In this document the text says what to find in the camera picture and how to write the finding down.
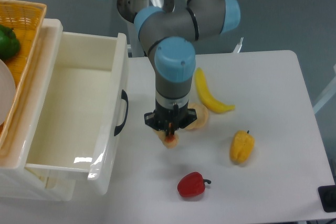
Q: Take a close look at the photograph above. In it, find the yellow banana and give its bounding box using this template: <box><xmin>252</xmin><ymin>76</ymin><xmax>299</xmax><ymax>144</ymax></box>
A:
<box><xmin>194</xmin><ymin>68</ymin><xmax>235</xmax><ymax>114</ymax></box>

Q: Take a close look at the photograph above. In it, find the white metal frame bracket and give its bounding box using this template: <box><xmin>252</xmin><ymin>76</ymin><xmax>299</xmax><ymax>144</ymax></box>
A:
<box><xmin>233</xmin><ymin>37</ymin><xmax>244</xmax><ymax>54</ymax></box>

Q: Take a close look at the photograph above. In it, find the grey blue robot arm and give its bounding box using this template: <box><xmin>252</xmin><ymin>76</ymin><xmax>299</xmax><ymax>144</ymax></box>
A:
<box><xmin>118</xmin><ymin>0</ymin><xmax>240</xmax><ymax>136</ymax></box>

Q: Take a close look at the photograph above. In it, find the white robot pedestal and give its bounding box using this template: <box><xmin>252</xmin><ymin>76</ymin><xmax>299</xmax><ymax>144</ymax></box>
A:
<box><xmin>126</xmin><ymin>21</ymin><xmax>146</xmax><ymax>58</ymax></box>

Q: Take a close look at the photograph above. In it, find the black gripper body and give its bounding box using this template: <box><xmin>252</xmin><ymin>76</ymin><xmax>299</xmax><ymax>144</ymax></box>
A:
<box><xmin>144</xmin><ymin>102</ymin><xmax>197</xmax><ymax>131</ymax></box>

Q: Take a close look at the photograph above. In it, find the orange square bread loaf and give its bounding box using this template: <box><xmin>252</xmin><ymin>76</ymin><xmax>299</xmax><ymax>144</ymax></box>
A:
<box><xmin>153</xmin><ymin>130</ymin><xmax>180</xmax><ymax>149</ymax></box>

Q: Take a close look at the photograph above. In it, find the orange woven basket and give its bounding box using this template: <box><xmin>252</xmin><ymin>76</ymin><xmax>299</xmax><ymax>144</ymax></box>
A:
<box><xmin>1</xmin><ymin>0</ymin><xmax>47</xmax><ymax>145</ymax></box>

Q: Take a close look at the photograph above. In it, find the yellow bell pepper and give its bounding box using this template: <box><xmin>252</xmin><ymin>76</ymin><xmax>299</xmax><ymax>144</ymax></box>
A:
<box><xmin>229</xmin><ymin>130</ymin><xmax>255</xmax><ymax>164</ymax></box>

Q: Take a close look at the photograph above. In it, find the white round plate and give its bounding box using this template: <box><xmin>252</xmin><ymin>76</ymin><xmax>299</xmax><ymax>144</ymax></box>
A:
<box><xmin>0</xmin><ymin>60</ymin><xmax>16</xmax><ymax>124</ymax></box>

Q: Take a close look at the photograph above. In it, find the white plastic drawer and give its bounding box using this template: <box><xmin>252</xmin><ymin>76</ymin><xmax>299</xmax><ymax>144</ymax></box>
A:
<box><xmin>26</xmin><ymin>33</ymin><xmax>128</xmax><ymax>195</ymax></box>

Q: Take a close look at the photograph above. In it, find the white frame leg right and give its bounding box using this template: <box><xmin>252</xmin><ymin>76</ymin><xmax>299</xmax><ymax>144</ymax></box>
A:
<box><xmin>312</xmin><ymin>65</ymin><xmax>335</xmax><ymax>115</ymax></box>

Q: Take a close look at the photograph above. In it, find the white drawer cabinet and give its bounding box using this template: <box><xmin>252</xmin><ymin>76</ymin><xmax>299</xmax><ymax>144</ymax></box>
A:
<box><xmin>1</xmin><ymin>18</ymin><xmax>75</xmax><ymax>201</ymax></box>

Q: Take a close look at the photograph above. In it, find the round beige bread bun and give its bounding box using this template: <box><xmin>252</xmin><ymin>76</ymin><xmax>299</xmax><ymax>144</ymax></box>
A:
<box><xmin>185</xmin><ymin>103</ymin><xmax>209</xmax><ymax>130</ymax></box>

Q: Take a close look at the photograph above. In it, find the black drawer handle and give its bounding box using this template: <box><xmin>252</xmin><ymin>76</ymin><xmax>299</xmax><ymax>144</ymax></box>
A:
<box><xmin>113</xmin><ymin>89</ymin><xmax>129</xmax><ymax>136</ymax></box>

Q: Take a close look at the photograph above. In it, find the red bell pepper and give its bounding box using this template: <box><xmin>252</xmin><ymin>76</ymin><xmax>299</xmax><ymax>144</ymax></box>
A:
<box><xmin>177</xmin><ymin>172</ymin><xmax>212</xmax><ymax>198</ymax></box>

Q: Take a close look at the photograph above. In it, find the black device at corner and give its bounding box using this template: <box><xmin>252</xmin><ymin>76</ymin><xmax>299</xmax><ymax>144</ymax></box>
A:
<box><xmin>318</xmin><ymin>185</ymin><xmax>335</xmax><ymax>212</ymax></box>

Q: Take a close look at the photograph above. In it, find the green bell pepper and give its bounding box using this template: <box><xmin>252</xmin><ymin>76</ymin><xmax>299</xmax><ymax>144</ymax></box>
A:
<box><xmin>1</xmin><ymin>25</ymin><xmax>20</xmax><ymax>61</ymax></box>

